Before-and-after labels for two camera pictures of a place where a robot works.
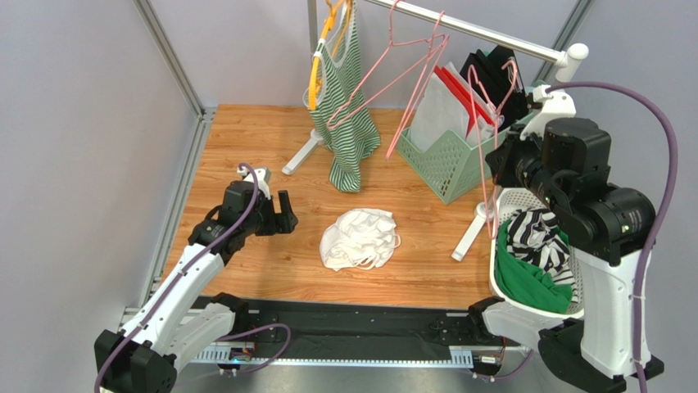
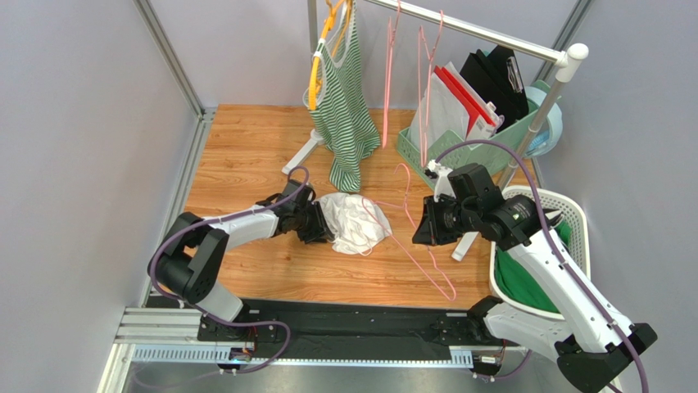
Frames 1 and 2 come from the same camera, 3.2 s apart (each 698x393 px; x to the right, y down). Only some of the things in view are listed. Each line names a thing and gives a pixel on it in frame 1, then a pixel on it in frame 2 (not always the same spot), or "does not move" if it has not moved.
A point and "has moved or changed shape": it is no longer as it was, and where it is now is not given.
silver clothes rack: (566, 58) does not move
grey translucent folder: (441, 110) does not move
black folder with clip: (496, 78) does not move
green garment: (528, 282) does not move
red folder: (473, 107) does not move
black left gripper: (281, 223) → (319, 232)
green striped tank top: (341, 101) does not move
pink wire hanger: (473, 72) → (430, 259)
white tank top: (361, 238) has moved or changed shape
